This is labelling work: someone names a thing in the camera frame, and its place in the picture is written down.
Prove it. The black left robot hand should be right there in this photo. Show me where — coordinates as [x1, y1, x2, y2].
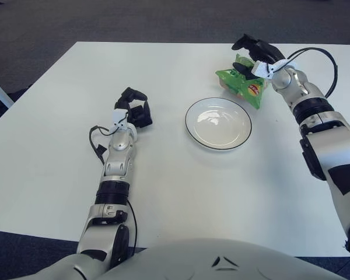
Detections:
[114, 86, 154, 129]

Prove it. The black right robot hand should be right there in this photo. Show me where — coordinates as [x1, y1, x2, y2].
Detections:
[232, 33, 286, 81]

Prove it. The green snack bag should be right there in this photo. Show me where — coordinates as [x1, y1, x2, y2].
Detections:
[215, 53, 269, 110]

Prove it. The white plate with black rim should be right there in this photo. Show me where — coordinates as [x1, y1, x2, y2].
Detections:
[184, 97, 253, 152]

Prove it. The white table leg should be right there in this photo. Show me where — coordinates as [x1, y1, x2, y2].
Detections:
[0, 74, 15, 109]

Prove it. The grey robot torso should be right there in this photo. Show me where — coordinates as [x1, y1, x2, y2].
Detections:
[26, 237, 350, 280]

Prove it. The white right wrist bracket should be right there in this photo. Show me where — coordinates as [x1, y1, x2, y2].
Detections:
[250, 58, 298, 79]

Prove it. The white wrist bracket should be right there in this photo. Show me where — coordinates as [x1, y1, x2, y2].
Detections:
[250, 58, 298, 79]
[112, 108, 135, 134]

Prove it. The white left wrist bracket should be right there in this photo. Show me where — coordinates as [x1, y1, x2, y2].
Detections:
[112, 108, 135, 134]

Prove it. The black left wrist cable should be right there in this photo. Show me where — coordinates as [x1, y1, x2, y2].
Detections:
[89, 125, 114, 164]

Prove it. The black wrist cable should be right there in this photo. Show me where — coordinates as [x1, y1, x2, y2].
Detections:
[285, 47, 338, 99]
[89, 125, 114, 164]

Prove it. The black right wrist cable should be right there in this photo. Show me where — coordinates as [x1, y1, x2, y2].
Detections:
[285, 47, 338, 99]

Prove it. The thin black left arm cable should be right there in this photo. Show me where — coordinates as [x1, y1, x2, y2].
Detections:
[125, 198, 139, 251]

